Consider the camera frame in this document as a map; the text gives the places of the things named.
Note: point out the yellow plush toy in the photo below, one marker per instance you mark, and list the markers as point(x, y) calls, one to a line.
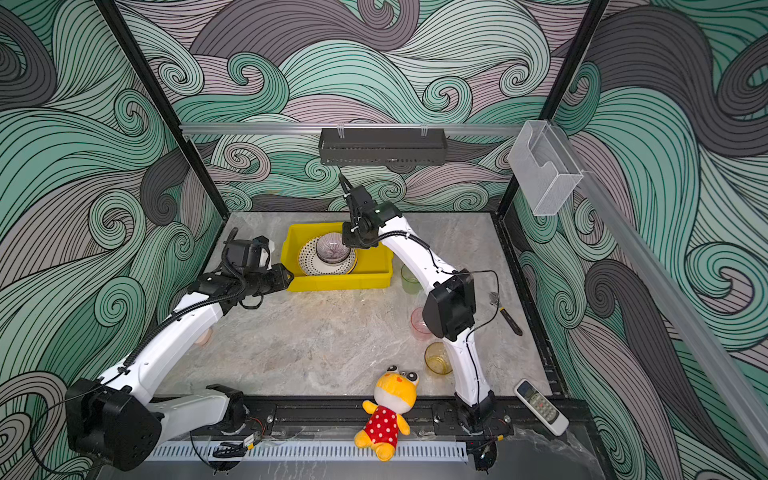
point(395, 394)

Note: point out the yellow plastic bin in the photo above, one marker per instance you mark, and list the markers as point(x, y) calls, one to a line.
point(373, 268)

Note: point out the green transparent cup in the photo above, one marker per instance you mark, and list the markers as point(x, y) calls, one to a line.
point(409, 282)

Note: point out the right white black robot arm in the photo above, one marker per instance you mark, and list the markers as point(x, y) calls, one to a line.
point(450, 306)

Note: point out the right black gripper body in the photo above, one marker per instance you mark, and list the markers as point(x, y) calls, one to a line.
point(357, 234)

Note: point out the pink transparent cup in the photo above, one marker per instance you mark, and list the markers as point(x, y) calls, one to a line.
point(419, 329)

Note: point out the clear plastic wall holder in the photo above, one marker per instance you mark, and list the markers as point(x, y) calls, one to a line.
point(545, 165)

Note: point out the black handled tool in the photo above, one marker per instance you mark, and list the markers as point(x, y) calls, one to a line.
point(495, 301)

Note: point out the brown striped bowl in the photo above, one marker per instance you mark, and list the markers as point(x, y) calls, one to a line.
point(331, 249)

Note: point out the white slotted cable duct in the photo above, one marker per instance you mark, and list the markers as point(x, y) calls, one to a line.
point(313, 451)

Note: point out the white remote control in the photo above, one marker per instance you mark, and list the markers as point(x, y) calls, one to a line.
point(542, 408)

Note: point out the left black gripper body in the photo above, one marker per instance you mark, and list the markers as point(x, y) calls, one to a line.
point(266, 281)

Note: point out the amber transparent cup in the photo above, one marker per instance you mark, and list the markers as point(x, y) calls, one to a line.
point(437, 360)

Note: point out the black wall shelf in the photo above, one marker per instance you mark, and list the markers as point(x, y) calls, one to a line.
point(382, 147)

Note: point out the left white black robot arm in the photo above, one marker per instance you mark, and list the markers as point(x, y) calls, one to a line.
point(114, 418)

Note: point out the yellow rimmed dotted plate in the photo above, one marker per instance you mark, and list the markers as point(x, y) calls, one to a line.
point(311, 265)

